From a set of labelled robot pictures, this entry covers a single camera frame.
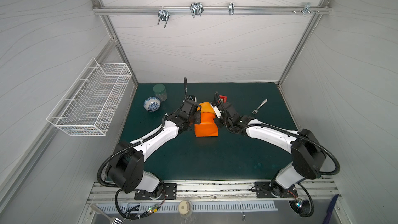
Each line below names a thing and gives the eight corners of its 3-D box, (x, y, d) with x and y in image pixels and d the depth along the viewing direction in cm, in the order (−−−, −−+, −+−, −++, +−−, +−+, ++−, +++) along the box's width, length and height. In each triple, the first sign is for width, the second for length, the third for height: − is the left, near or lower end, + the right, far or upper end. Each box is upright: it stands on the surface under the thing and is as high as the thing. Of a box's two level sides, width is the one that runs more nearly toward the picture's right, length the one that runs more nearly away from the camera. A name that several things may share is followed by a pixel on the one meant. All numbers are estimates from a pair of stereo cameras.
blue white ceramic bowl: (143, 111, 104) (141, 108, 101) (147, 100, 111) (145, 96, 108) (159, 111, 104) (158, 108, 101) (162, 100, 111) (160, 96, 108)
